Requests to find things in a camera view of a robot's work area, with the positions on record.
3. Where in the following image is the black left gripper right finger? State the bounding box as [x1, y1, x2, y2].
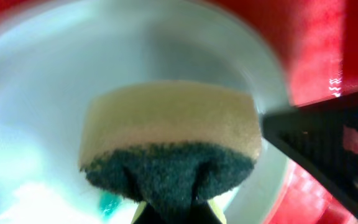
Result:
[188, 202, 222, 224]

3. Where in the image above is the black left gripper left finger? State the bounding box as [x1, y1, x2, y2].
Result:
[132, 202, 166, 224]

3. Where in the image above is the pale green plate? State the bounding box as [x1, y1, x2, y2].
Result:
[0, 1, 289, 223]

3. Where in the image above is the yellow green sponge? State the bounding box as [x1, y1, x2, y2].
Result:
[79, 81, 262, 217]

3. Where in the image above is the red plastic tray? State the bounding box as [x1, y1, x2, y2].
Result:
[0, 0, 358, 224]

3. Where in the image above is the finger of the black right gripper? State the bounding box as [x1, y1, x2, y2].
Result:
[262, 91, 358, 219]

